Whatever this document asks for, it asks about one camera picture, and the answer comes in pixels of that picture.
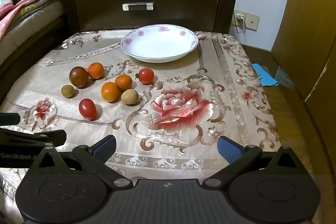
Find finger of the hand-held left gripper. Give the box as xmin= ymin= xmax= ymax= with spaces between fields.
xmin=0 ymin=128 xmax=67 ymax=147
xmin=0 ymin=113 xmax=21 ymax=126

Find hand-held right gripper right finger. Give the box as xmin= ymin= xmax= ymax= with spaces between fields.
xmin=201 ymin=135 xmax=308 ymax=187

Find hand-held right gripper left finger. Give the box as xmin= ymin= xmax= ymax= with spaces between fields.
xmin=28 ymin=135 xmax=133 ymax=189

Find red oval cherry tomato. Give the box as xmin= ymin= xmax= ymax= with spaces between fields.
xmin=79 ymin=98 xmax=97 ymax=120

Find orange cherry tomato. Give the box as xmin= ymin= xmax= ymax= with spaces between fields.
xmin=115 ymin=74 xmax=133 ymax=90
xmin=88 ymin=62 xmax=105 ymax=80
xmin=101 ymin=82 xmax=121 ymax=103

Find small brown longan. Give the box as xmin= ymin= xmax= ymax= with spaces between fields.
xmin=61 ymin=85 xmax=75 ymax=98

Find dark purple cherry tomato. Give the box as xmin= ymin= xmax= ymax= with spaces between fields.
xmin=69 ymin=66 xmax=89 ymax=88

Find red round cherry tomato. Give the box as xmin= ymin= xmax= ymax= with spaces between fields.
xmin=135 ymin=68 xmax=155 ymax=84

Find white floral plate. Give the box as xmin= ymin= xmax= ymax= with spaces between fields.
xmin=120 ymin=25 xmax=199 ymax=63

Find beige floral tablecloth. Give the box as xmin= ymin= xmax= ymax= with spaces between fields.
xmin=0 ymin=29 xmax=280 ymax=215

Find pink blanket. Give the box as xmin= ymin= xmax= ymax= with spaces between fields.
xmin=0 ymin=0 xmax=36 ymax=39

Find bed with mattress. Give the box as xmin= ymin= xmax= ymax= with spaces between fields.
xmin=0 ymin=0 xmax=69 ymax=77

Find light wooden wardrobe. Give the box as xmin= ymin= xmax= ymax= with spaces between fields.
xmin=271 ymin=0 xmax=336 ymax=140

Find white wall socket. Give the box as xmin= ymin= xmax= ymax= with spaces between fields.
xmin=234 ymin=10 xmax=260 ymax=31

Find white plug with cable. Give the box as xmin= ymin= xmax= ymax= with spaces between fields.
xmin=234 ymin=13 xmax=246 ymax=34

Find silver drawer handle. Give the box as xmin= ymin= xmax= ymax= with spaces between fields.
xmin=122 ymin=2 xmax=155 ymax=12

